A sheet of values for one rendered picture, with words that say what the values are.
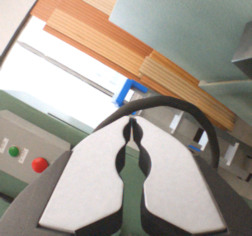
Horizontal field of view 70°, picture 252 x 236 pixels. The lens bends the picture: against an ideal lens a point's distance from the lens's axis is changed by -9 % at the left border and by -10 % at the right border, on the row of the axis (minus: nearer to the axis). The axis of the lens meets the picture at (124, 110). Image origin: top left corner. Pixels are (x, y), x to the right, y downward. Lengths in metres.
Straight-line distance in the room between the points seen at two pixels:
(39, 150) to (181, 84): 1.48
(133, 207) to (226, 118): 1.54
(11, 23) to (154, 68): 1.34
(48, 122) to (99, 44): 1.36
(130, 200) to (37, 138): 0.27
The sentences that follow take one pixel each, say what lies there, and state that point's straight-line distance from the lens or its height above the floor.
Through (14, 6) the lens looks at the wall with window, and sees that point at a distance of 2.09.
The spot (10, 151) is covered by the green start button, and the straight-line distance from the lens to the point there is 0.40.
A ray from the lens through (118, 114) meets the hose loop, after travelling 0.40.
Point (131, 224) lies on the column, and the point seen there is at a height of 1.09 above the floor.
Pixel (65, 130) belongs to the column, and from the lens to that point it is 0.44.
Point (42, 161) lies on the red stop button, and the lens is 0.39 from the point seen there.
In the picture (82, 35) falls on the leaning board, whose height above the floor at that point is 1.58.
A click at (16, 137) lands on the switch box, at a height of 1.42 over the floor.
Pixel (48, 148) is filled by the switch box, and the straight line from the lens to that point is 0.39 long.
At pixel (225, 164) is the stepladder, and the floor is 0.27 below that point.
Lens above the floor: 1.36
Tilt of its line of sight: 14 degrees down
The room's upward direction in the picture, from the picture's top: 61 degrees counter-clockwise
